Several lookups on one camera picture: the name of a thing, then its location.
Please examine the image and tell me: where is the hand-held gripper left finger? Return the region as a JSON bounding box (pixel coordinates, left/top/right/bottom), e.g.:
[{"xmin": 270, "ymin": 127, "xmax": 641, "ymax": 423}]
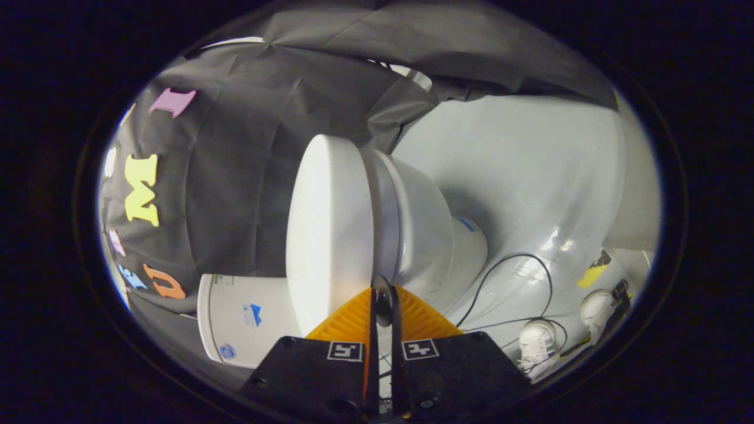
[{"xmin": 239, "ymin": 286, "xmax": 381, "ymax": 422}]

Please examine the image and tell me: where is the white toilet lid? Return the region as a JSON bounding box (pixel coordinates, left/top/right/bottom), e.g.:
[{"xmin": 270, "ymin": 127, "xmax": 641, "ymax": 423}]
[{"xmin": 286, "ymin": 134, "xmax": 402, "ymax": 337}]

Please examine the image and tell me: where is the yellow paper piece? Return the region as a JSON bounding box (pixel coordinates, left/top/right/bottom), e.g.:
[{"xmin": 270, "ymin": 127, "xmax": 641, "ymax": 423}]
[{"xmin": 577, "ymin": 250, "xmax": 613, "ymax": 290}]

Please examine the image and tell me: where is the white sneaker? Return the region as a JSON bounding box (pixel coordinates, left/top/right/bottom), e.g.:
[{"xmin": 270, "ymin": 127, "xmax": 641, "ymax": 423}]
[
  {"xmin": 517, "ymin": 320, "xmax": 558, "ymax": 379},
  {"xmin": 580, "ymin": 289, "xmax": 617, "ymax": 346}
]

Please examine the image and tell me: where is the white ceramic toilet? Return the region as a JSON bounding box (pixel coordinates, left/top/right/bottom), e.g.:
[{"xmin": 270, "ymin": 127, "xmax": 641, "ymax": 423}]
[{"xmin": 197, "ymin": 147, "xmax": 490, "ymax": 369}]

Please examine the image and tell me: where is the black backdrop cloth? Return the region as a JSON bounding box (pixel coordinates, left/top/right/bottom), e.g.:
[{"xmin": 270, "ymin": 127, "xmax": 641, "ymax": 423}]
[{"xmin": 97, "ymin": 3, "xmax": 616, "ymax": 313}]

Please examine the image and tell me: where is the thin black cable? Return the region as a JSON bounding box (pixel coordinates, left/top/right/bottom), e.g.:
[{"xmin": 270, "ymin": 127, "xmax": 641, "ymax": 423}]
[{"xmin": 457, "ymin": 253, "xmax": 570, "ymax": 377}]

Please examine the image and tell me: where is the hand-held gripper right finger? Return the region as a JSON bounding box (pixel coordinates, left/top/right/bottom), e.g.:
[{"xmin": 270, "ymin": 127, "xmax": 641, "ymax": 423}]
[{"xmin": 389, "ymin": 286, "xmax": 534, "ymax": 420}]

